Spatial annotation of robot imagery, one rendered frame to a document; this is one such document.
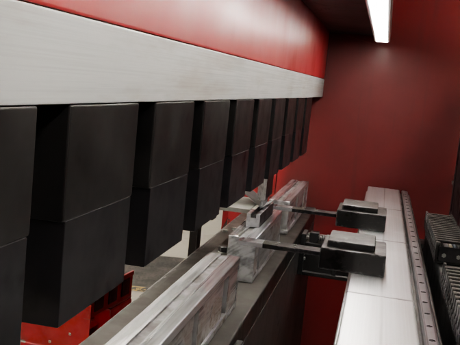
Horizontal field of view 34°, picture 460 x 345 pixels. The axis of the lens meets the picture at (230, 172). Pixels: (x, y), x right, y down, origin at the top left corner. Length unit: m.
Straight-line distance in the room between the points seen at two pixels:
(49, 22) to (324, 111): 2.15
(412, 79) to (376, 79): 0.12
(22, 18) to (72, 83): 0.09
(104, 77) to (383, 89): 2.05
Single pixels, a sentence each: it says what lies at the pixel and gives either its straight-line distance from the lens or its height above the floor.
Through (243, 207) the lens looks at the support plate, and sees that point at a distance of 1.73.
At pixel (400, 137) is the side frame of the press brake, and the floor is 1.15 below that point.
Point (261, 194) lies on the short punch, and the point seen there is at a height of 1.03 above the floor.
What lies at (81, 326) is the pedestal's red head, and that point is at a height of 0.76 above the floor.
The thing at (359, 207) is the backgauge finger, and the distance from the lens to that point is 1.71.
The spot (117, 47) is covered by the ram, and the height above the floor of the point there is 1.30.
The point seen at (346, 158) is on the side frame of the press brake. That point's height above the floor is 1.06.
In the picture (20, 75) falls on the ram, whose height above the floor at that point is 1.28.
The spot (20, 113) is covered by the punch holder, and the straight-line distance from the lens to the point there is 0.47.
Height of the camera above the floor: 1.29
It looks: 7 degrees down
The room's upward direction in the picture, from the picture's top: 6 degrees clockwise
